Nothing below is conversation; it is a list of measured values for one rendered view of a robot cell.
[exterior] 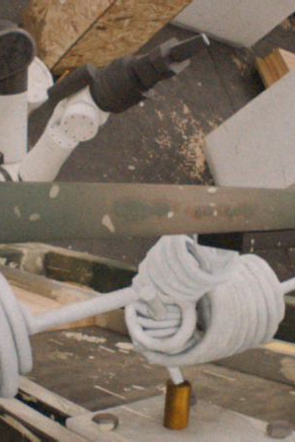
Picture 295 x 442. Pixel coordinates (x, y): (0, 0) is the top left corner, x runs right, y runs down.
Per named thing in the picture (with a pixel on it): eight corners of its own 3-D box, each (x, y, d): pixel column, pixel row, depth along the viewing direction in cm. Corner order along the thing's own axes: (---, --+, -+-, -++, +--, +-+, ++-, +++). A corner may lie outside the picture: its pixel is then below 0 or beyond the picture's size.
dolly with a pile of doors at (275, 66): (289, 82, 517) (315, 62, 497) (313, 133, 498) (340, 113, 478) (242, 63, 477) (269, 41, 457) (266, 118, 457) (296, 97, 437)
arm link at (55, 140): (107, 112, 113) (70, 160, 121) (112, 84, 119) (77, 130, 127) (74, 97, 110) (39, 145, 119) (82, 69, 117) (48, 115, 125)
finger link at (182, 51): (210, 46, 104) (180, 62, 107) (200, 31, 103) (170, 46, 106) (208, 48, 103) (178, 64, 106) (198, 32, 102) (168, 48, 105)
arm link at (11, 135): (-31, 195, 133) (-33, 94, 123) (12, 179, 143) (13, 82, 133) (6, 211, 127) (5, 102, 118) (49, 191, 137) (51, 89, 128)
